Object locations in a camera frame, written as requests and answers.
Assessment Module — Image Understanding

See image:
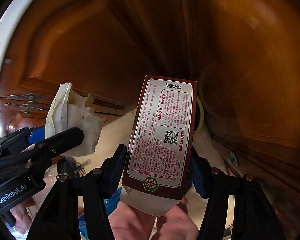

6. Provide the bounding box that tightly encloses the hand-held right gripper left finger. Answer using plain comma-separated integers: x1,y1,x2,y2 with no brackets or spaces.
26,144,128,240

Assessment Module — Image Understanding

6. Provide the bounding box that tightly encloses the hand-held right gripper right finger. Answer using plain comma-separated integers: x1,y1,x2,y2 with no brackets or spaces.
191,146,288,240

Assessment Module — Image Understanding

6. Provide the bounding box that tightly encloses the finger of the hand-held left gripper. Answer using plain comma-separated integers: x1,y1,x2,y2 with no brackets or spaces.
26,144,128,240
0,126,47,156

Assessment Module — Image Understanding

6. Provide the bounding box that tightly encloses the white paper bag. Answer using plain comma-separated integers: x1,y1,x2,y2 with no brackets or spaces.
45,82,103,157

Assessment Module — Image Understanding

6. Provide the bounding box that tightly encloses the red bordered white carton box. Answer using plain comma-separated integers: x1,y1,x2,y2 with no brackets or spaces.
120,74,198,217

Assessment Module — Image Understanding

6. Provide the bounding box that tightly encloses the person's pink trouser leg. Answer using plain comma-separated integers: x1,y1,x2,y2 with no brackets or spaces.
109,200,198,240

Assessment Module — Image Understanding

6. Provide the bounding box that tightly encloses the brown wooden cabinet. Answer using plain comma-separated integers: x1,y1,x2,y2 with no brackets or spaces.
0,0,300,205

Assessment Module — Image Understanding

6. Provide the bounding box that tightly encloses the metal cabinet handle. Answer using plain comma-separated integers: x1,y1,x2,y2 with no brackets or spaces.
5,92,44,101

